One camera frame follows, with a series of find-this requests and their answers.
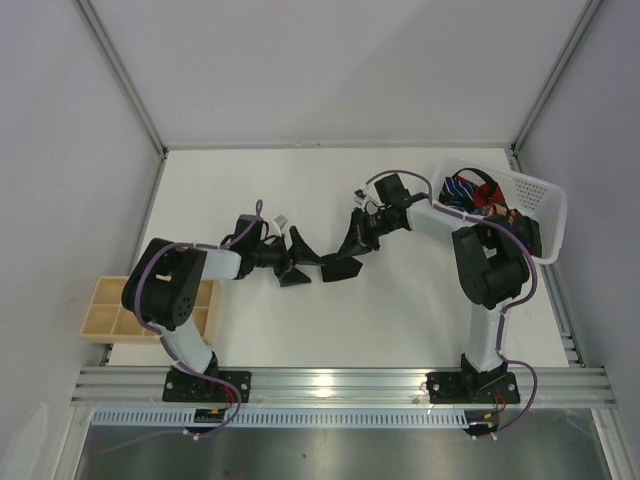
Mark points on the blue striped tie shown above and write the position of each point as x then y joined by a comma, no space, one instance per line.
459,193

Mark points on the red tie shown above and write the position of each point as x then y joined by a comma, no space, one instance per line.
487,194

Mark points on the aluminium mounting rail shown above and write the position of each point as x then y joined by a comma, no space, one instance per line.
343,387

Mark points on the white plastic basket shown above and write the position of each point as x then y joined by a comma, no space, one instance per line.
542,201

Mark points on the wooden compartment tray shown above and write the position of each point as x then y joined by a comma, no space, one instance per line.
108,322

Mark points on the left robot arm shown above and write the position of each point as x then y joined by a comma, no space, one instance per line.
161,291

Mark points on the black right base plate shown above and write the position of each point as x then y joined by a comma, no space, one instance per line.
458,387

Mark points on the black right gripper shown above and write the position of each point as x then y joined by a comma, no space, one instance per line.
358,232

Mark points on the black tie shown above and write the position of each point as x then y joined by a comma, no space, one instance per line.
335,268

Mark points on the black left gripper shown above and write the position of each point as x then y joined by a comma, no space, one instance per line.
288,256

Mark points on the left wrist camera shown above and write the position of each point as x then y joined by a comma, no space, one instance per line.
279,224

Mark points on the dark patterned tie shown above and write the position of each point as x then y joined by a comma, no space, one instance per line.
526,229

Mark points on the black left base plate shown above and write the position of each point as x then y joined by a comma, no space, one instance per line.
180,387

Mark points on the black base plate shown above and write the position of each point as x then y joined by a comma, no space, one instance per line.
458,387
180,387

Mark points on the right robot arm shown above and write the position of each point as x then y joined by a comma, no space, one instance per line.
494,248

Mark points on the white slotted cable duct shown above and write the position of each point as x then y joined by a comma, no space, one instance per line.
282,418

